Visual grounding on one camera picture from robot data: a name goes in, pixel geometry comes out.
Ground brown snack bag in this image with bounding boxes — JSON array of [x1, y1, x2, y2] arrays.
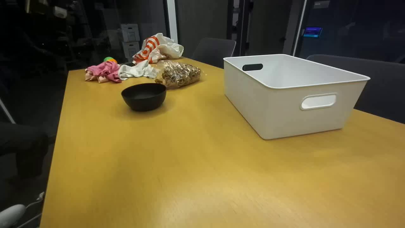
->
[[154, 61, 202, 90]]

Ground black bowl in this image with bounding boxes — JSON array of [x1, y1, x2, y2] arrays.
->
[[120, 82, 167, 113]]

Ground grey office chair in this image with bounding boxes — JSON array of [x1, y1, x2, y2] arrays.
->
[[191, 37, 238, 69]]

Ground white plastic storage bin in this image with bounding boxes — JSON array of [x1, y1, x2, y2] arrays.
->
[[223, 53, 372, 141]]

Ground white cloth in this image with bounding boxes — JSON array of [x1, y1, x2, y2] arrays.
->
[[118, 60, 161, 81]]

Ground stacked cardboard boxes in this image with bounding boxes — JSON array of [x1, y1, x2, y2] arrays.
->
[[119, 23, 142, 61]]

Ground pink cloth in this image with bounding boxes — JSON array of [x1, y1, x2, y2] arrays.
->
[[83, 61, 123, 84]]

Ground blue lit screen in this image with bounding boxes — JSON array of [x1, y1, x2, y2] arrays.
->
[[302, 27, 324, 39]]

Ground wide dark grey chair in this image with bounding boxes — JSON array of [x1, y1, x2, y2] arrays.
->
[[306, 53, 405, 124]]

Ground white rounded chair base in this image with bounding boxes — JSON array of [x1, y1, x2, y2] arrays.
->
[[0, 203, 26, 228]]

